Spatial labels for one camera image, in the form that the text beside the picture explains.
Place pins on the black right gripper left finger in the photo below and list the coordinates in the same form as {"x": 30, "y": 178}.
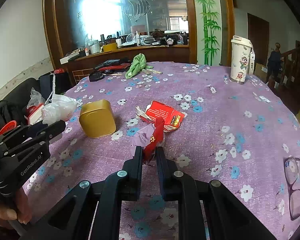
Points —
{"x": 92, "y": 210}

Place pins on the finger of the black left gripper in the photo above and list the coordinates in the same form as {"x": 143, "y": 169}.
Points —
{"x": 52, "y": 131}
{"x": 22, "y": 136}

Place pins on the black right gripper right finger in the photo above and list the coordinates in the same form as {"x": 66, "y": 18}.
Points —
{"x": 206, "y": 210}

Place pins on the red plastic basket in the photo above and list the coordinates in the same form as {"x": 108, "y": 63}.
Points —
{"x": 8, "y": 127}

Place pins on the white plastic bag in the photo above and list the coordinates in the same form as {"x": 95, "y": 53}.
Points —
{"x": 61, "y": 107}

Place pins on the purple red wrapper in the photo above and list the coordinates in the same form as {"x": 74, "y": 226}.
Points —
{"x": 149, "y": 138}

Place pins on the red cigarette pack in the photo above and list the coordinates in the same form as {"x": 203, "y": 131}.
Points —
{"x": 172, "y": 118}

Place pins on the left hand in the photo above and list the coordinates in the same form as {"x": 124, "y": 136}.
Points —
{"x": 23, "y": 212}

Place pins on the black backpack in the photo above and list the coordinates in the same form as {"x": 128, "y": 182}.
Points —
{"x": 10, "y": 112}

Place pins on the white red-rimmed box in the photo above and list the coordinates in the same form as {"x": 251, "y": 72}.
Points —
{"x": 35, "y": 114}

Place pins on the black sofa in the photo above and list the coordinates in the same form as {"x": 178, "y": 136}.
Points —
{"x": 20, "y": 95}

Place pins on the clear plastic bag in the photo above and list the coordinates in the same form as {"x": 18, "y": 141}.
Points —
{"x": 35, "y": 99}

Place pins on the dark blue bag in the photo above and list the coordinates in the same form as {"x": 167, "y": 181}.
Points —
{"x": 62, "y": 83}

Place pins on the purple floral tablecloth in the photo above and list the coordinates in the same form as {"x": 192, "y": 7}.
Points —
{"x": 238, "y": 134}

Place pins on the black key pouch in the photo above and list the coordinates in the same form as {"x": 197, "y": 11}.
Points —
{"x": 96, "y": 76}

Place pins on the purple eyeglasses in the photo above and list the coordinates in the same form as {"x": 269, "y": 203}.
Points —
{"x": 291, "y": 167}

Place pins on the black red tool case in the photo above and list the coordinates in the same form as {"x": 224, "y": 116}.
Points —
{"x": 117, "y": 64}

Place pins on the green cloth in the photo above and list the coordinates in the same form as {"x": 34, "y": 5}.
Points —
{"x": 138, "y": 64}

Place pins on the white cartoon tumbler cup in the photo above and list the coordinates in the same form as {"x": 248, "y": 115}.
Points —
{"x": 242, "y": 59}

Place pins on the wooden brick counter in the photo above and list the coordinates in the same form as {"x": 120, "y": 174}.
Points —
{"x": 178, "y": 53}

